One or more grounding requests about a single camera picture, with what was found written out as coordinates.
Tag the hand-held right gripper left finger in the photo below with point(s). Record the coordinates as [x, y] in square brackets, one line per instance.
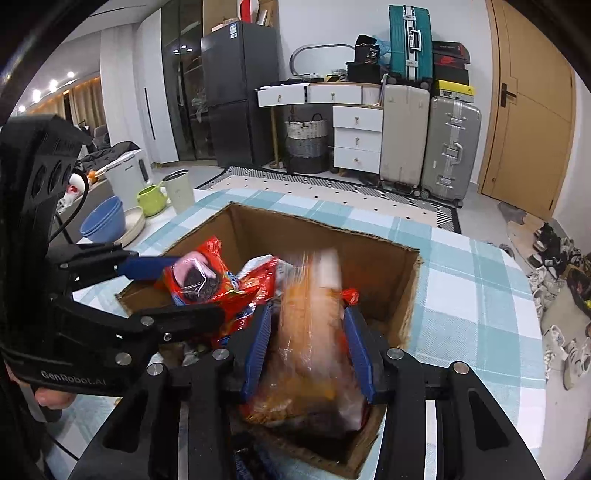
[256, 355]

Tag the person's left hand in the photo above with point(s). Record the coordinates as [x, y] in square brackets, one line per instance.
[53, 398]

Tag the red cookie packet pink print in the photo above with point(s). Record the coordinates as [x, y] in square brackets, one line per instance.
[203, 277]

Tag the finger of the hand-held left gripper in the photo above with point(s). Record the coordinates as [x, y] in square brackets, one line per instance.
[184, 318]
[147, 267]

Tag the beige cup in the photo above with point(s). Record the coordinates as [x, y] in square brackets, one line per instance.
[180, 194]

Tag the dark glass cabinet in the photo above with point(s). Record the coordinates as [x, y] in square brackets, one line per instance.
[184, 92]

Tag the white drawer cabinet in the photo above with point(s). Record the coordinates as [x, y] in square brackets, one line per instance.
[358, 138]

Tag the arched metal frame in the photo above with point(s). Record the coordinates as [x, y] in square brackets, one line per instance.
[323, 45]

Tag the woven basket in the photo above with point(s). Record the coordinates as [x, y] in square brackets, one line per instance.
[307, 147]

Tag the green pitcher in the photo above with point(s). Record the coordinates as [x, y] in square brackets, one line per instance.
[152, 201]

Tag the yellow box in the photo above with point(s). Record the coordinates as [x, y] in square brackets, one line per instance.
[455, 90]

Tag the teal suitcase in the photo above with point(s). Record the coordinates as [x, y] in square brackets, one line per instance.
[411, 46]

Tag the pile of shoes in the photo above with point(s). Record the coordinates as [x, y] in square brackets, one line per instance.
[554, 277]

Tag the grey door mat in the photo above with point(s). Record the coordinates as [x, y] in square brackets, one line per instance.
[511, 213]

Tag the silver suitcase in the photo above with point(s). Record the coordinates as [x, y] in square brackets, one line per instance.
[450, 147]

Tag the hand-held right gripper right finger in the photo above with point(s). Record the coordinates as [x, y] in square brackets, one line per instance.
[362, 357]

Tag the cream bowl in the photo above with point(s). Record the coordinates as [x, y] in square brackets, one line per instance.
[134, 226]

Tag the white appliance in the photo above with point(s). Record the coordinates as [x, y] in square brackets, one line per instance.
[131, 173]

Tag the brown cardboard box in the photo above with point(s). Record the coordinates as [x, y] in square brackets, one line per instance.
[323, 240]

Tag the beige suitcase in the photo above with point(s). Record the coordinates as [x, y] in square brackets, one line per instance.
[404, 138]

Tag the black shoe box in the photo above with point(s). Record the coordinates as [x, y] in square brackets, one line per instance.
[450, 48]

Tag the black refrigerator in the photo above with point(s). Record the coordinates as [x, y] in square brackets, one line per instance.
[240, 92]

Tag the black jacket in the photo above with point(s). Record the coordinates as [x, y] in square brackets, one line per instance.
[106, 154]

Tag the black bag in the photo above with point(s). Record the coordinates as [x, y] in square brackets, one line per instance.
[364, 69]

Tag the blue bowl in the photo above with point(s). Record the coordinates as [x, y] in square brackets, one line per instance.
[104, 221]

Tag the teal plaid tablecloth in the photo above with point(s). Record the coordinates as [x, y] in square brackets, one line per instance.
[461, 300]

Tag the wooden door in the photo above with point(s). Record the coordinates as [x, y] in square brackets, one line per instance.
[521, 115]

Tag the clear cracker packet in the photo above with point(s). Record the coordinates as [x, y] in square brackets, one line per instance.
[309, 332]

